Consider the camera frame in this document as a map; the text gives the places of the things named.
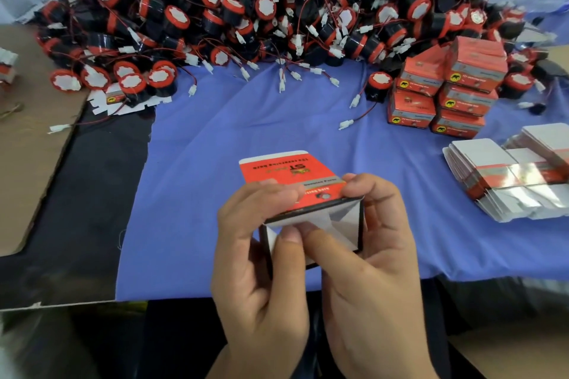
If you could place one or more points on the person's right hand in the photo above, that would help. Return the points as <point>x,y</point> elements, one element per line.
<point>373,303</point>

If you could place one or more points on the person's left hand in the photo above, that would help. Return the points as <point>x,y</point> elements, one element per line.
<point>258,303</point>

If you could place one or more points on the orange white paper box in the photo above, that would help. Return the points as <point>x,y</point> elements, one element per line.
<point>412,112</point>
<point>480,43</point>
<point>458,125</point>
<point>424,59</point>
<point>467,101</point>
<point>289,172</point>
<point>418,86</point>
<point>476,70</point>

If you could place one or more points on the stack of paper boxes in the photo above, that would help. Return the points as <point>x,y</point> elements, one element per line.
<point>498,174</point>
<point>7,65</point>

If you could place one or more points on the single red black buzzer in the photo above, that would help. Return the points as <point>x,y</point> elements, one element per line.
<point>380,81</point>

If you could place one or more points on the pile of black red buzzers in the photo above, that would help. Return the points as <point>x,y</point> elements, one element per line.
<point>267,1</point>

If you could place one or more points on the blue cloth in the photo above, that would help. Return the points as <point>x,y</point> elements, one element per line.
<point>196,143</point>

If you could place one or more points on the brown cardboard sheet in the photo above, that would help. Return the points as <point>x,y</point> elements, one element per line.
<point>558,59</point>
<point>31,170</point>

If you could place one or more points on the rubber band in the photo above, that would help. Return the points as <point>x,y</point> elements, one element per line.
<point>11,110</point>

